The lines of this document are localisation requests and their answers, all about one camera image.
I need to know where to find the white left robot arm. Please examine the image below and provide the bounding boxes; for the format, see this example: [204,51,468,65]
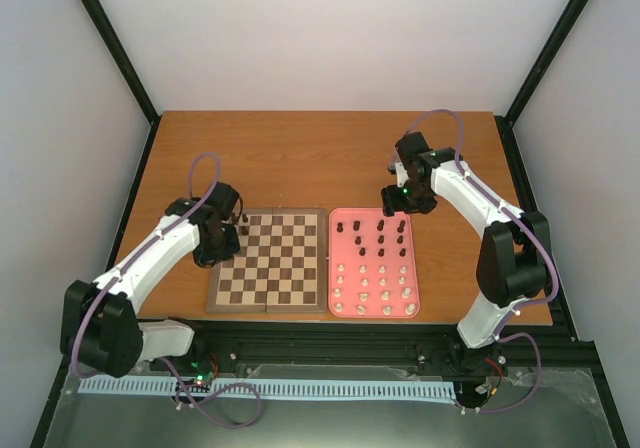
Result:
[60,183,244,379]

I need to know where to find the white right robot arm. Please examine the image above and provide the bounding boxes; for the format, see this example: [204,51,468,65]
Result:
[381,132,559,374]

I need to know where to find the wooden chess board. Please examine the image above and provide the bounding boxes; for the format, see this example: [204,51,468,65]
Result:
[207,208,328,314]

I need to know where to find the pink plastic tray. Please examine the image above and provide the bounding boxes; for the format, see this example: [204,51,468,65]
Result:
[328,208,420,320]

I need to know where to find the black aluminium frame rail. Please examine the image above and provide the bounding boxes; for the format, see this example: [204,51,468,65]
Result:
[31,321,629,447]

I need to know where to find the light blue cable duct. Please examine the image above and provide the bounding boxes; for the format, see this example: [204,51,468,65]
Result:
[77,375,456,404]

